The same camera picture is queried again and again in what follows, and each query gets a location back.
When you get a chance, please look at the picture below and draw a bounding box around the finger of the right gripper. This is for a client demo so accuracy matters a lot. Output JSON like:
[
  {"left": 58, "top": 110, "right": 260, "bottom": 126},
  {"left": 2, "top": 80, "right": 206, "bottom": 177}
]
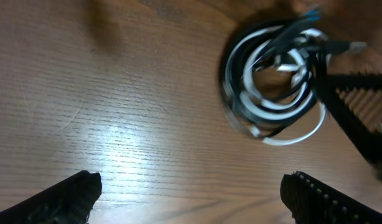
[{"left": 312, "top": 72, "right": 382, "bottom": 181}]

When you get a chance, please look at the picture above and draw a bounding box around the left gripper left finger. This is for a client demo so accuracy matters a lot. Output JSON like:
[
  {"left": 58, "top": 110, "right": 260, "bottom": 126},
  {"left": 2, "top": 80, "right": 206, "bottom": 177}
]
[{"left": 0, "top": 170, "right": 102, "bottom": 224}]

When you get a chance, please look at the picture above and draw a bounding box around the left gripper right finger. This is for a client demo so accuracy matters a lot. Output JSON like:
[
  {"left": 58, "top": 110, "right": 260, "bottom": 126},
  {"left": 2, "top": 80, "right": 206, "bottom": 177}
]
[{"left": 280, "top": 171, "right": 382, "bottom": 224}]

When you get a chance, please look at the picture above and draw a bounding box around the white usb cable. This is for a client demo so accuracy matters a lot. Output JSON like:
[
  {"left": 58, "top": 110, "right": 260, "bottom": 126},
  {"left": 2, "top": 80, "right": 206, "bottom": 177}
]
[{"left": 223, "top": 24, "right": 332, "bottom": 147}]

